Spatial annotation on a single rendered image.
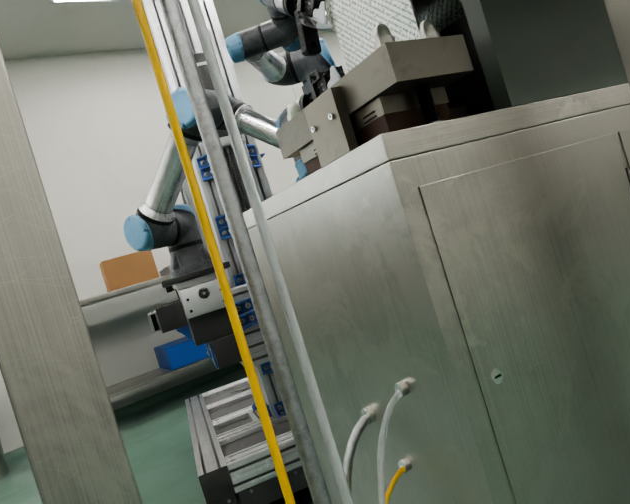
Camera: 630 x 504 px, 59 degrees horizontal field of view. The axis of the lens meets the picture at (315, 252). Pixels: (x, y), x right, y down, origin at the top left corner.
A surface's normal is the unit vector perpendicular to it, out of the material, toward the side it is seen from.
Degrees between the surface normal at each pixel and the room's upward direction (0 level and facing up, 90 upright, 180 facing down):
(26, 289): 90
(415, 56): 90
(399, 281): 90
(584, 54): 90
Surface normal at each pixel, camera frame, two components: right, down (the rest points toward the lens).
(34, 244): 0.46, -0.14
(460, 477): -0.84, 0.26
